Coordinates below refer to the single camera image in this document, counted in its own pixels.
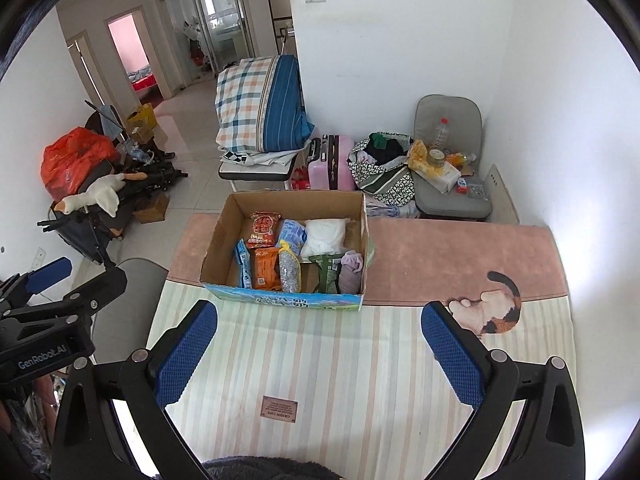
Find orange snack packet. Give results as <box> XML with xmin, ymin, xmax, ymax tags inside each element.
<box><xmin>253</xmin><ymin>247</ymin><xmax>281</xmax><ymax>292</ymax></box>

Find lilac soft cloth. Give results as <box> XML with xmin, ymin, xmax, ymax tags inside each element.
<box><xmin>337</xmin><ymin>250</ymin><xmax>363</xmax><ymax>295</ymax></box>

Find yellow silver scouring sponge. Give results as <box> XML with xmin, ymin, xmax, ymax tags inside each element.
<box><xmin>278</xmin><ymin>245</ymin><xmax>302</xmax><ymax>294</ymax></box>

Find green snack packet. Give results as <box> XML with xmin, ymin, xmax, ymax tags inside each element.
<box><xmin>309</xmin><ymin>254</ymin><xmax>342</xmax><ymax>295</ymax></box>

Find red wet wipes packet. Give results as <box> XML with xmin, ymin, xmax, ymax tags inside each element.
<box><xmin>246</xmin><ymin>211</ymin><xmax>281</xmax><ymax>249</ymax></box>

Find blue slim packet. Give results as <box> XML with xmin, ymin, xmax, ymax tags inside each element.
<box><xmin>234</xmin><ymin>238</ymin><xmax>253</xmax><ymax>289</ymax></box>

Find grey round chair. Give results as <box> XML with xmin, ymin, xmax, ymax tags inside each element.
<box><xmin>92</xmin><ymin>258</ymin><xmax>168</xmax><ymax>364</ymax></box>

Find black folded stroller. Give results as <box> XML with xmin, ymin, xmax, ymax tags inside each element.
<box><xmin>38</xmin><ymin>103</ymin><xmax>189</xmax><ymax>266</ymax></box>

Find white goose plush toy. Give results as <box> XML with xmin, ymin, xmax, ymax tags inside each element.
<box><xmin>54</xmin><ymin>172</ymin><xmax>148</xmax><ymax>218</ymax></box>

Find small brown label card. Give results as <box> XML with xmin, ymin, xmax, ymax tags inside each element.
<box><xmin>260</xmin><ymin>396</ymin><xmax>298</xmax><ymax>424</ymax></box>

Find small brown cardboard box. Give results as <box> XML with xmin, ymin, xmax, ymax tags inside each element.
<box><xmin>134</xmin><ymin>192</ymin><xmax>169</xmax><ymax>224</ymax></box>

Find orange plastic bag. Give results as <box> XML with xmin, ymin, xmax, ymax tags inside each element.
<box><xmin>40</xmin><ymin>127</ymin><xmax>119</xmax><ymax>202</ymax></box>

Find yellow bag on floor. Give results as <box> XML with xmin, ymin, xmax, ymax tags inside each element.
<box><xmin>126</xmin><ymin>103</ymin><xmax>157</xmax><ymax>144</ymax></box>

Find cardboard box with printed sides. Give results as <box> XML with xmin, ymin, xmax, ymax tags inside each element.
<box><xmin>200</xmin><ymin>191</ymin><xmax>369</xmax><ymax>311</ymax></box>

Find white cotton pad bag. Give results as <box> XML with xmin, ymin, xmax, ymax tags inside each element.
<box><xmin>300</xmin><ymin>219</ymin><xmax>348</xmax><ymax>261</ymax></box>

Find white bench chair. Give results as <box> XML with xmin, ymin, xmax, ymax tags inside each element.
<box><xmin>218</xmin><ymin>142</ymin><xmax>310</xmax><ymax>192</ymax></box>

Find grey chair with clutter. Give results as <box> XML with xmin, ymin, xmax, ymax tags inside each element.
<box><xmin>411</xmin><ymin>94</ymin><xmax>491</xmax><ymax>221</ymax></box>

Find yellow snack bag on chair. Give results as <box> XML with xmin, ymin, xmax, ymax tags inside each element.
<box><xmin>408</xmin><ymin>140</ymin><xmax>461</xmax><ymax>194</ymax></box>

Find black white patterned bag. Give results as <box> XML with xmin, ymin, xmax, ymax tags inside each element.
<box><xmin>347</xmin><ymin>131</ymin><xmax>416</xmax><ymax>206</ymax></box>

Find red box by suitcase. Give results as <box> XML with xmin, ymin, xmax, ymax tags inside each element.
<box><xmin>288</xmin><ymin>166</ymin><xmax>311</xmax><ymax>191</ymax></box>

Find clear plastic bottle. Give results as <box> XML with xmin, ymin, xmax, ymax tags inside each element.
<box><xmin>432</xmin><ymin>117</ymin><xmax>449</xmax><ymax>151</ymax></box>

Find pink suitcase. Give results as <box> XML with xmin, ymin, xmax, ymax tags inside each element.
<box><xmin>307</xmin><ymin>134</ymin><xmax>356</xmax><ymax>191</ymax></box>

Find plaid and blue pillow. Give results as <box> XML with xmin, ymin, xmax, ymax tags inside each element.
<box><xmin>215</xmin><ymin>55</ymin><xmax>314</xmax><ymax>154</ymax></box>

